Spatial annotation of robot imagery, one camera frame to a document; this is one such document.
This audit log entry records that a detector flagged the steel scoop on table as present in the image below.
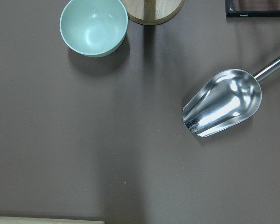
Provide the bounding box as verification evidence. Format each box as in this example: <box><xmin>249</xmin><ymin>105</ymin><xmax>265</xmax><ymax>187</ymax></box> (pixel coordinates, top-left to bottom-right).
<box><xmin>182</xmin><ymin>56</ymin><xmax>280</xmax><ymax>137</ymax></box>

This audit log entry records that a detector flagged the wooden mug tree stand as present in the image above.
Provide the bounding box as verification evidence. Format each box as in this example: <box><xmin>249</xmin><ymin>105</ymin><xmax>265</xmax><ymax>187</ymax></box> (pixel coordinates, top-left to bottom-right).
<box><xmin>122</xmin><ymin>0</ymin><xmax>184</xmax><ymax>26</ymax></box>

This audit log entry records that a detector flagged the black framed tray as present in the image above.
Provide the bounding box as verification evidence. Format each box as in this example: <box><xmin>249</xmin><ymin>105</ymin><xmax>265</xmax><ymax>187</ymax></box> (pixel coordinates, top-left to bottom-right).
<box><xmin>225</xmin><ymin>0</ymin><xmax>280</xmax><ymax>18</ymax></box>

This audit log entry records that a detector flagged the mint green bowl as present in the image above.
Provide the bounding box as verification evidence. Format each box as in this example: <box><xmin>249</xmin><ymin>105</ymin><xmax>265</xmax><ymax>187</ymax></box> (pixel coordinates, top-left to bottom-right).
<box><xmin>59</xmin><ymin>0</ymin><xmax>128</xmax><ymax>57</ymax></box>

